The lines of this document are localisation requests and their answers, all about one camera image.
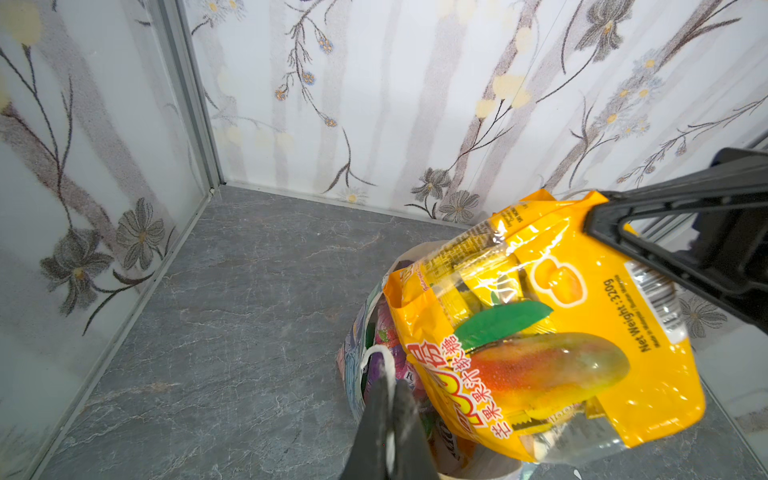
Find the yellow snack bag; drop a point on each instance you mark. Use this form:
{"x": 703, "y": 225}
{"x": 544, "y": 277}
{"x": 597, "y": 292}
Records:
{"x": 541, "y": 343}

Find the purple snack packet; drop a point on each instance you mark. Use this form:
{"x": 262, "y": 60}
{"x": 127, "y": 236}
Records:
{"x": 391, "y": 358}

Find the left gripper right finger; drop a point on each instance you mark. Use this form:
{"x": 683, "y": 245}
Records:
{"x": 412, "y": 455}

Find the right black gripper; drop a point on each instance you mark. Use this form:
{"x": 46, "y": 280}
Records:
{"x": 728, "y": 263}

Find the white paper bag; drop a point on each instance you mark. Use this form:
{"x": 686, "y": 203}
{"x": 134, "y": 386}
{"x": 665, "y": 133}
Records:
{"x": 454, "y": 457}

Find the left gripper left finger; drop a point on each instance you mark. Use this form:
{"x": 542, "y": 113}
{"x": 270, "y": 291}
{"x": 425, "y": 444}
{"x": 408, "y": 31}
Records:
{"x": 368, "y": 459}

